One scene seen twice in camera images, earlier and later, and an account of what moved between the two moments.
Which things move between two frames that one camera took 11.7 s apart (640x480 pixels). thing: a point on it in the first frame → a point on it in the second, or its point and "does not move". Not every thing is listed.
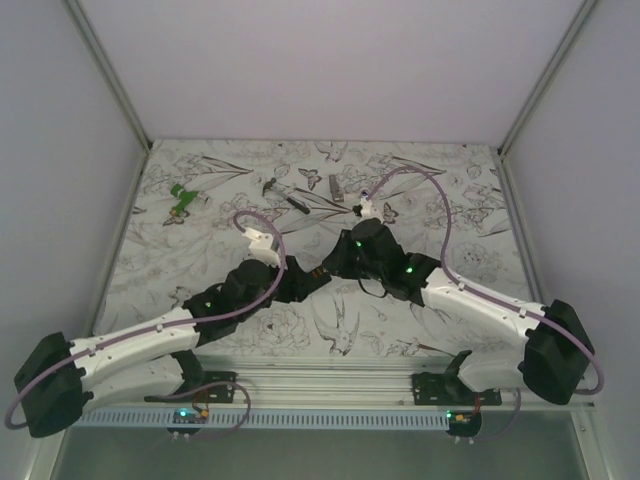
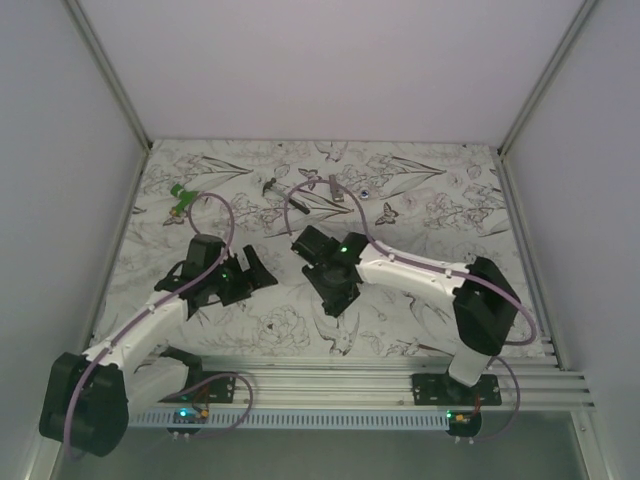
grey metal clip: x=336 y=194 does not move
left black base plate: x=194 y=380 does not move
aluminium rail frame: x=326 y=380 does not move
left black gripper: x=296 y=282 → x=259 y=277
